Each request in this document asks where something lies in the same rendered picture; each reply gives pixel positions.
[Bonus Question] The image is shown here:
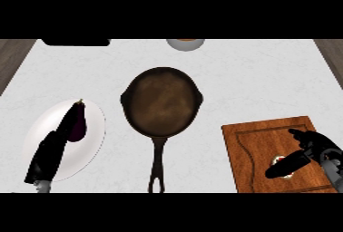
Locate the grey round bowl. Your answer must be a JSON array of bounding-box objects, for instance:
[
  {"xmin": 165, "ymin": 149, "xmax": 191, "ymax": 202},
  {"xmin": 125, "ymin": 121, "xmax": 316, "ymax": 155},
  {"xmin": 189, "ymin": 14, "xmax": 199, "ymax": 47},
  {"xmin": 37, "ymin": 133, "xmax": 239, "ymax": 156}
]
[{"xmin": 164, "ymin": 39, "xmax": 207, "ymax": 52}]

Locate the dark cast iron pan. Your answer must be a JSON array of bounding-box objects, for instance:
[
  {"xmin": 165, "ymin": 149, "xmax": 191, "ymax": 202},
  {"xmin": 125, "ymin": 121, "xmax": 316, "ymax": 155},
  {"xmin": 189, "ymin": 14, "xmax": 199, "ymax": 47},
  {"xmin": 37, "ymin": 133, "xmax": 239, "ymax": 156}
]
[{"xmin": 120, "ymin": 66, "xmax": 205, "ymax": 194}]

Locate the white oval plate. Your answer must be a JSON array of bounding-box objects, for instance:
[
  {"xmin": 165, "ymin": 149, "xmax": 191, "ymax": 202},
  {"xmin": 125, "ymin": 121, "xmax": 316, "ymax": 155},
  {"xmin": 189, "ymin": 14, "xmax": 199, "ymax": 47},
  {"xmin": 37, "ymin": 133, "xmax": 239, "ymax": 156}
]
[{"xmin": 21, "ymin": 98, "xmax": 108, "ymax": 183}]

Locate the purple eggplant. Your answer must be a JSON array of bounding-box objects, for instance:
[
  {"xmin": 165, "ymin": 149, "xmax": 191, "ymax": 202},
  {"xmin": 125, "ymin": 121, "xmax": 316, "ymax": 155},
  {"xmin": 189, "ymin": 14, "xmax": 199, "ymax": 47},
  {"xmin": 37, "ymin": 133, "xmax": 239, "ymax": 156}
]
[{"xmin": 65, "ymin": 99, "xmax": 89, "ymax": 143}]

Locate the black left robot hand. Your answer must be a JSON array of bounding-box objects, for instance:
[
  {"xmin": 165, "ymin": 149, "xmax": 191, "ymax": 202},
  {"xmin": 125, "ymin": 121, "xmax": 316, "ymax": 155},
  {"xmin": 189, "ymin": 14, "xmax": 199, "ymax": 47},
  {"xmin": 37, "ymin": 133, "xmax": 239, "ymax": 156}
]
[{"xmin": 22, "ymin": 101, "xmax": 81, "ymax": 185}]

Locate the brown wooden cutting board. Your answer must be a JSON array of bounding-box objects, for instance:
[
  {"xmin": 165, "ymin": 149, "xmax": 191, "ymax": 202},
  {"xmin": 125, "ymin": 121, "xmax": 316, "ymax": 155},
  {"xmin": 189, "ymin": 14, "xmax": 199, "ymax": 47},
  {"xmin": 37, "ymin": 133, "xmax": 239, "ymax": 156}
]
[{"xmin": 220, "ymin": 115, "xmax": 340, "ymax": 194}]

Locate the black flat appliance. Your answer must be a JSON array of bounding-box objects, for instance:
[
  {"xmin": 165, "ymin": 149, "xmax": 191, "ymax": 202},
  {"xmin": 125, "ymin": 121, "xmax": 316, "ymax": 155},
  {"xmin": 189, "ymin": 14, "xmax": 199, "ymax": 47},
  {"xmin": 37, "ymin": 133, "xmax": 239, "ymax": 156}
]
[{"xmin": 40, "ymin": 39, "xmax": 111, "ymax": 47}]

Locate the red and white cupcake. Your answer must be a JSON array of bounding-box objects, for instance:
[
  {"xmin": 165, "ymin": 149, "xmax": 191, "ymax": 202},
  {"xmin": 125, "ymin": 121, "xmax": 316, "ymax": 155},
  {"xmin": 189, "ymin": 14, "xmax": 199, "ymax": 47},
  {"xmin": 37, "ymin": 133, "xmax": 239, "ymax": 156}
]
[{"xmin": 269, "ymin": 154, "xmax": 297, "ymax": 180}]

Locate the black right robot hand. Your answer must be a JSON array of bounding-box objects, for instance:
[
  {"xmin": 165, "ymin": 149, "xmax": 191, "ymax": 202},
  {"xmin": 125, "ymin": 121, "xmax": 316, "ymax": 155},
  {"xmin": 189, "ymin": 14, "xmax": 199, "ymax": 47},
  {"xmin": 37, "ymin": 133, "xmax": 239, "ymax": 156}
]
[{"xmin": 264, "ymin": 128, "xmax": 343, "ymax": 179}]

